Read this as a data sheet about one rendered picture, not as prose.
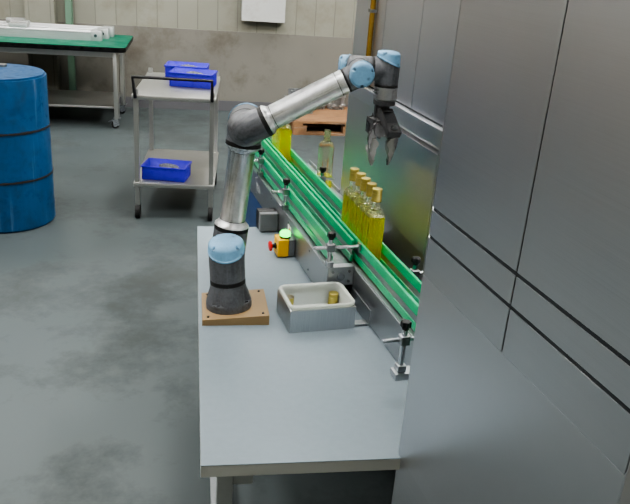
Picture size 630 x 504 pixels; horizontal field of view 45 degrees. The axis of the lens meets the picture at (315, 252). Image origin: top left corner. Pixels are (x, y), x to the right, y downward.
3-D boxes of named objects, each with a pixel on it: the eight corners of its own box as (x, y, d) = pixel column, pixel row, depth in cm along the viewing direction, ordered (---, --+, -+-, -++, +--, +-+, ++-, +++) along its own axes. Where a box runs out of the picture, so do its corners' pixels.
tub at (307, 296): (355, 327, 246) (357, 303, 243) (288, 332, 240) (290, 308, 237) (338, 303, 262) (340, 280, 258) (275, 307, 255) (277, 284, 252)
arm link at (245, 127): (218, 126, 224) (367, 51, 219) (220, 119, 234) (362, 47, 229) (236, 160, 228) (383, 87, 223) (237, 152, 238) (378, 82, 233)
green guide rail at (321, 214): (352, 261, 264) (354, 240, 260) (349, 261, 263) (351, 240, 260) (248, 136, 417) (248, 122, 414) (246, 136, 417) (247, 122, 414)
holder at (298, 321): (369, 326, 248) (372, 305, 245) (289, 333, 240) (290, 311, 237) (352, 303, 263) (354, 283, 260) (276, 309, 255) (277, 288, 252)
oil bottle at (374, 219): (380, 268, 261) (386, 210, 253) (364, 269, 259) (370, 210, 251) (374, 262, 266) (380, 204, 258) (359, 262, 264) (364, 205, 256)
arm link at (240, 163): (207, 267, 252) (229, 105, 233) (210, 251, 266) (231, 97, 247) (243, 272, 253) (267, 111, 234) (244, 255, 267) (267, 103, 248)
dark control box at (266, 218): (277, 232, 322) (278, 213, 319) (259, 232, 320) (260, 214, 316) (273, 225, 329) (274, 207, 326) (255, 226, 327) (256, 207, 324)
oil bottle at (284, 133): (289, 167, 368) (293, 110, 357) (278, 167, 366) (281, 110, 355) (287, 164, 373) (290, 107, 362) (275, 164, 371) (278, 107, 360)
